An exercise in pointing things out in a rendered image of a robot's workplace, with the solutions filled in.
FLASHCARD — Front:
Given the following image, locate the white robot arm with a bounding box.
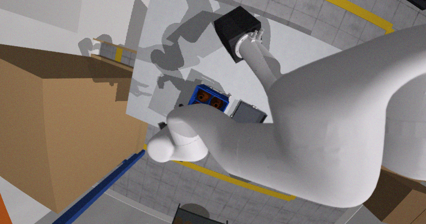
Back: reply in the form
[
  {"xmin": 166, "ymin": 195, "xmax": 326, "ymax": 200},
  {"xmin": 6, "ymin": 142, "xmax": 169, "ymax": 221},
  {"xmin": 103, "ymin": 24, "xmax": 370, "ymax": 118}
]
[{"xmin": 147, "ymin": 24, "xmax": 426, "ymax": 208}]

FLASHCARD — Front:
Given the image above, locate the dark blue crate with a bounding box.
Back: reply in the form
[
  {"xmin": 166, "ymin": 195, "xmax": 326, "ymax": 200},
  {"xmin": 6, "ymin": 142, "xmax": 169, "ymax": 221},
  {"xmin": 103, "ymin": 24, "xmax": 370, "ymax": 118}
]
[{"xmin": 188, "ymin": 84, "xmax": 229, "ymax": 112}]

